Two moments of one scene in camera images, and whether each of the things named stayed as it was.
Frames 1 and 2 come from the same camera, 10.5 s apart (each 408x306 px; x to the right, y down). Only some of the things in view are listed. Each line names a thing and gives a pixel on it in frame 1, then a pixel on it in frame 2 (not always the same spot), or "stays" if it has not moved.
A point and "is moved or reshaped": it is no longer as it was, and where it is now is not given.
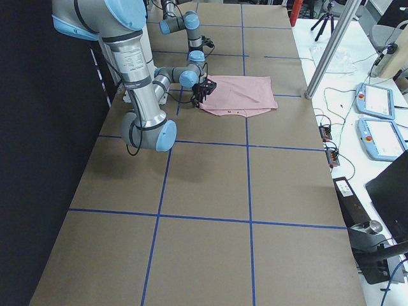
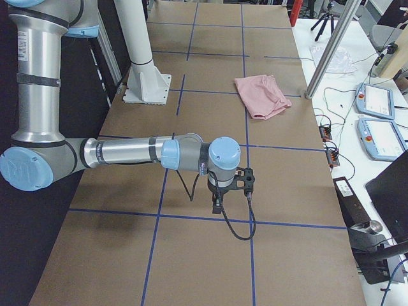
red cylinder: x=296 y=9 stays
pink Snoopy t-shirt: x=245 y=95 is moved or reshaped
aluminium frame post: x=348 y=15 stays
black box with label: x=353 y=212 stays
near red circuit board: x=332 y=155 stays
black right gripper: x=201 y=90 → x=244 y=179
